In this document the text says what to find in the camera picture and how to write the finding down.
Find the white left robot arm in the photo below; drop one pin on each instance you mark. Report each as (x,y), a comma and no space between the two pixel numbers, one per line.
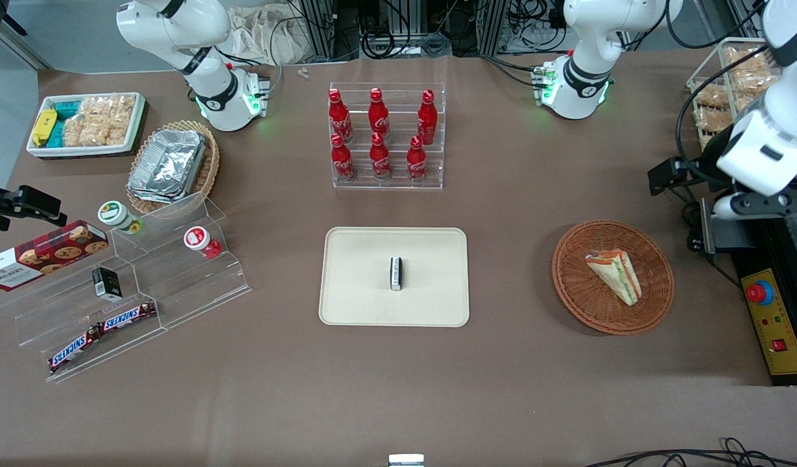
(583,65)

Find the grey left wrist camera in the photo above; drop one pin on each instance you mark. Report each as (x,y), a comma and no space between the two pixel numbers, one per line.
(725,206)

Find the aluminium frame post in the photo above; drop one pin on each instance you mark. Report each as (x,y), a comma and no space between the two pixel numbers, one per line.
(320,29)
(490,26)

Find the red emergency stop button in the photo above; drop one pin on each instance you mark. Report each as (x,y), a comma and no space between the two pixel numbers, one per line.
(759,293)

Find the small white box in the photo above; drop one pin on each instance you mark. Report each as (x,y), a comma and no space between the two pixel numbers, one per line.
(406,460)

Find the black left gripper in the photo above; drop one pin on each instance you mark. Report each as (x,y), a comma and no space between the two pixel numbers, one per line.
(711,157)

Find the red lid dessert cup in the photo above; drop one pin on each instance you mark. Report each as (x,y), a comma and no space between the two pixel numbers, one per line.
(197,239)

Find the crumpled beige cloth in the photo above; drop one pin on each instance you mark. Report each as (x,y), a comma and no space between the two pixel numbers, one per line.
(262,35)

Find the oval tan wicker basket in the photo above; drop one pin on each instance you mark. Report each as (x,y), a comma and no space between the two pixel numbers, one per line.
(210,162)

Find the silver foil container stack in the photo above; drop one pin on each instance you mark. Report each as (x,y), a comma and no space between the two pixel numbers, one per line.
(168,165)

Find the teal snack packet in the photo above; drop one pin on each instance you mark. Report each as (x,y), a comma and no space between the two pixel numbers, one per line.
(66,109)
(56,135)

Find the black machine with yellow panel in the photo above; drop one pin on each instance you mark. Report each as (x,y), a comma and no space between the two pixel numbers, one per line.
(777,324)

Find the beige rectangular serving tray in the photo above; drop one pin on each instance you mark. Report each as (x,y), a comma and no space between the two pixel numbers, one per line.
(359,285)

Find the green lid dessert cup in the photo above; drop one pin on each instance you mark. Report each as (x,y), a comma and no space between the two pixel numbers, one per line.
(115,215)

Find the red tartan cookie box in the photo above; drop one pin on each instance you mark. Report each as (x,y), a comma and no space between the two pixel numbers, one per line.
(41,256)

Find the triangular sandwich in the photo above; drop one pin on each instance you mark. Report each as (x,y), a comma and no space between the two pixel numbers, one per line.
(615,275)

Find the clear acrylic bottle rack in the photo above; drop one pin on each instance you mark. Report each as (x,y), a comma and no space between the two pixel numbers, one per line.
(395,185)

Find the brown snickers bar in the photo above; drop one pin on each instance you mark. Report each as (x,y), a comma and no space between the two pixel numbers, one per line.
(74,349)
(127,316)

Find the small black box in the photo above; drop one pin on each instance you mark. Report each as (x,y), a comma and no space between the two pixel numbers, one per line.
(106,283)

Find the white rectangular plastic bin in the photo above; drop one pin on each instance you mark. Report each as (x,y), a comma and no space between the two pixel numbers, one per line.
(139,120)

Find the clear acrylic stepped shelf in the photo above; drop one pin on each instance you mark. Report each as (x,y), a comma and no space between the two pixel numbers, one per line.
(178,285)

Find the red cola bottle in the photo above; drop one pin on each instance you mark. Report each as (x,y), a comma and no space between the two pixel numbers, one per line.
(342,162)
(427,120)
(380,161)
(378,117)
(339,120)
(416,163)

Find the small black white packet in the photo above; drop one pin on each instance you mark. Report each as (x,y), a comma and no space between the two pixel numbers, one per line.
(396,274)

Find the clear rice cracker bag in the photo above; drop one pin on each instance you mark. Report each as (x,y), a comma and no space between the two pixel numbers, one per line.
(83,131)
(109,105)
(120,128)

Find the round brown wicker basket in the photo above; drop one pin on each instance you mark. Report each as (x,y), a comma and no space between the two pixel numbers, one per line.
(586,305)

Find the yellow snack packet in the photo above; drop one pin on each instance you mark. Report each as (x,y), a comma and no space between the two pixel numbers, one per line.
(43,126)

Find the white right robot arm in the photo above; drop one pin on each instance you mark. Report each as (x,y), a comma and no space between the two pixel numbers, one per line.
(210,84)

